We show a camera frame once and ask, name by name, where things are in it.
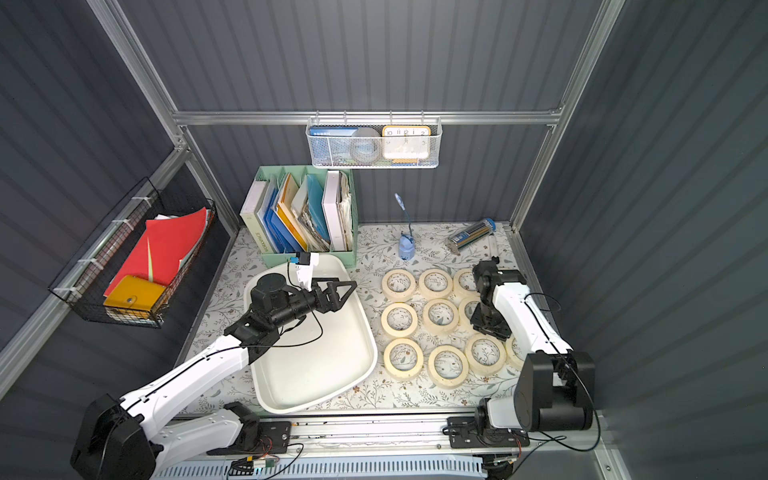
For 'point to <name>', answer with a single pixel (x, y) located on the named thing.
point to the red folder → (165, 243)
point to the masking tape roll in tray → (480, 369)
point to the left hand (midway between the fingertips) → (344, 283)
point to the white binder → (330, 204)
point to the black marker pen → (493, 245)
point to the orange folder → (291, 221)
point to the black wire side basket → (84, 283)
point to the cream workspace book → (249, 214)
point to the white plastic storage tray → (323, 349)
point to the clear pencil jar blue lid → (471, 234)
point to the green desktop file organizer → (313, 210)
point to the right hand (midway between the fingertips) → (496, 333)
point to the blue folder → (278, 234)
